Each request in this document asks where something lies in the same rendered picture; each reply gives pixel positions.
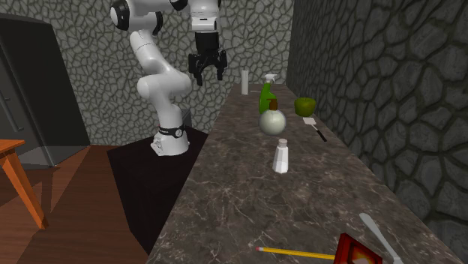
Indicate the white salt shaker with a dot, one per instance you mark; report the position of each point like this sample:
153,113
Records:
280,159

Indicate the dark robot stand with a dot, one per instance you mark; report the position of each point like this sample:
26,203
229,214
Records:
153,182

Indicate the round white soap dispenser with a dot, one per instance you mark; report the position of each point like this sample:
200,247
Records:
272,122

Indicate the green apple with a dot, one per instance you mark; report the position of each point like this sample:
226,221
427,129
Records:
305,106

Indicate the orange wooden table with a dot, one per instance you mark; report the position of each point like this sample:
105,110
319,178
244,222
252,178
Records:
18,172

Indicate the silver knife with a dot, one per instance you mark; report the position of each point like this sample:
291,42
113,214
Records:
378,237

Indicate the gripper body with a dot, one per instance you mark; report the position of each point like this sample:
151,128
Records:
206,45

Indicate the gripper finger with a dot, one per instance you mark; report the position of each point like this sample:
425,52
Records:
221,66
197,67

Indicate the yellow pencil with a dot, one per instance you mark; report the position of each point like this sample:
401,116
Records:
296,252

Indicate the red box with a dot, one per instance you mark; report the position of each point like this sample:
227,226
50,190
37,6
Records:
356,253

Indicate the dark grey refrigerator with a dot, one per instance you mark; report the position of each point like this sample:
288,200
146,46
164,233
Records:
33,95

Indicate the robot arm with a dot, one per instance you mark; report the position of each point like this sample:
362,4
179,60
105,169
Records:
161,78

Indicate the white paper towel roll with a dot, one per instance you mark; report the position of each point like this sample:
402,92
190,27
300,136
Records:
244,82

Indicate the green spray bottle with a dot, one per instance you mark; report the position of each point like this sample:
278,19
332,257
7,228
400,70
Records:
266,96

